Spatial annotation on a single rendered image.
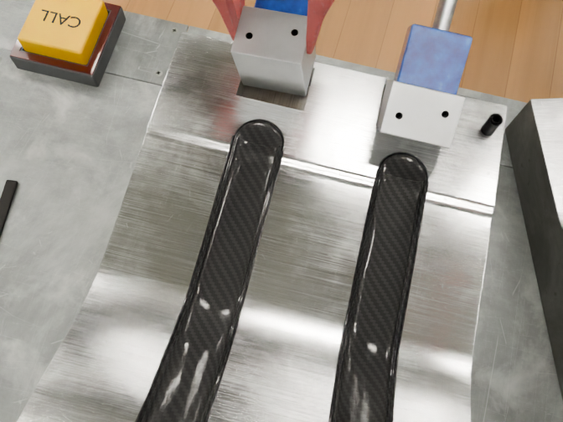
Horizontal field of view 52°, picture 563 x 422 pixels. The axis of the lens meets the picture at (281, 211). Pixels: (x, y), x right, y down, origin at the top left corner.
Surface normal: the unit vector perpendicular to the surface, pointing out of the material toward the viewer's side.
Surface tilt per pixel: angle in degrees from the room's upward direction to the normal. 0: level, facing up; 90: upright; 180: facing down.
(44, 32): 0
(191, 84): 0
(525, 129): 90
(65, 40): 0
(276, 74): 99
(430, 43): 35
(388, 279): 9
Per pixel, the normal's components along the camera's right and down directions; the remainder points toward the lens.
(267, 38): -0.10, -0.21
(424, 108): -0.10, 0.24
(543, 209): -1.00, 0.04
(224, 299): -0.09, -0.45
